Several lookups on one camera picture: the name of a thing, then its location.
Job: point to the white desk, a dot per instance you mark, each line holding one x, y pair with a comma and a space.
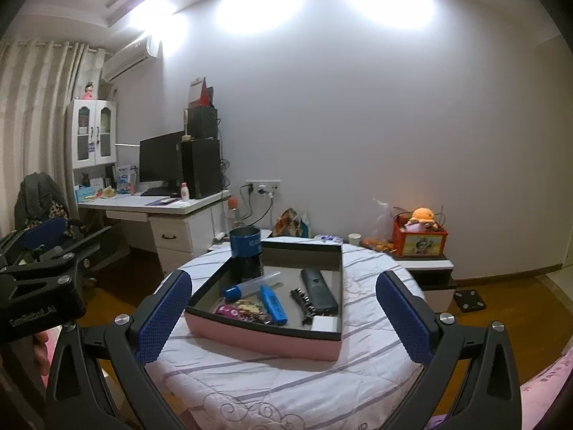
179, 237

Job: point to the red printed box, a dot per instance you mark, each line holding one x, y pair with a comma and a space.
421, 245

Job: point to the blue white box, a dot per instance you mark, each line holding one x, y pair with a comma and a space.
124, 180

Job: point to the white wall power socket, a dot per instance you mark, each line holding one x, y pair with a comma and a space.
264, 187

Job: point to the white lint roller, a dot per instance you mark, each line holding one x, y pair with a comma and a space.
220, 237

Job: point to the black remote control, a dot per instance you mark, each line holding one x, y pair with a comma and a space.
318, 291

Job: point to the clear plastic bag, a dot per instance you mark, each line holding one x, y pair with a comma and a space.
384, 217

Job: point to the clear tube blue cap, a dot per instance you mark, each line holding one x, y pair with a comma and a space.
232, 292

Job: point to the pink printed blanket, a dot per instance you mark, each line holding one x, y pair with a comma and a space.
550, 389

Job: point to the beige curtain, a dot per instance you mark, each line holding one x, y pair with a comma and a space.
36, 121

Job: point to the red desk calendar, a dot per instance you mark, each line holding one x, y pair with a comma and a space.
203, 94

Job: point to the black speaker box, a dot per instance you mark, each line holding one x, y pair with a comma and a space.
201, 123

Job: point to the black hair claw clip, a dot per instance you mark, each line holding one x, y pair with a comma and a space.
304, 304

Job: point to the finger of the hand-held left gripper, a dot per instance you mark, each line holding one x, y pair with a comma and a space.
67, 257
44, 233

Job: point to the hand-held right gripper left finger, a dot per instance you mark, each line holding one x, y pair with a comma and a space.
163, 318

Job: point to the pile of orange peels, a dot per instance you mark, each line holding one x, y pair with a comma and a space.
378, 245

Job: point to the pink bottle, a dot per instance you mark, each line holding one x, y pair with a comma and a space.
185, 192

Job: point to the black bathroom scale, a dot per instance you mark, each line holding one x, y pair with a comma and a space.
470, 301

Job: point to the pink storage box black rim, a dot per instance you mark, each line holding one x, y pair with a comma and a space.
268, 345

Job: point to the pink doll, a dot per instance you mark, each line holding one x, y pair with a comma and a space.
89, 92

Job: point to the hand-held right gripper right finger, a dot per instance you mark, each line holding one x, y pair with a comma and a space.
403, 322

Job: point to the black white low cabinet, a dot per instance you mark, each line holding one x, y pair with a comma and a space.
432, 277

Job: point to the white glass-door cabinet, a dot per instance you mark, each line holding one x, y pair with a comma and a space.
92, 136

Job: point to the black computer monitor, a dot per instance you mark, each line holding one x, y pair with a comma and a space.
159, 159

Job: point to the black computer tower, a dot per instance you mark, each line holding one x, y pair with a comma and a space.
201, 168

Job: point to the colourful snack bag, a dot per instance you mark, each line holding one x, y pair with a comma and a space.
285, 223

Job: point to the office chair with clothes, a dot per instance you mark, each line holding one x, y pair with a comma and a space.
36, 197

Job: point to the dark mouse pad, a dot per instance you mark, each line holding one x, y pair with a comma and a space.
161, 201

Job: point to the white air conditioner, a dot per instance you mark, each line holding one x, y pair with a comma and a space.
130, 60

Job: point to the white paper cup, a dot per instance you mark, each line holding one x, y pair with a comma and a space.
354, 239

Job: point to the orange plush toy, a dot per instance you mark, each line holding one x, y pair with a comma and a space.
423, 217

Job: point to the white wipes packet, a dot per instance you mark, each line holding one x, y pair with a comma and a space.
327, 238

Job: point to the blue tin can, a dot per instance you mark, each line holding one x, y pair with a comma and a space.
246, 246

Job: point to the teal tissue box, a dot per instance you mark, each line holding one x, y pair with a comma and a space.
85, 193

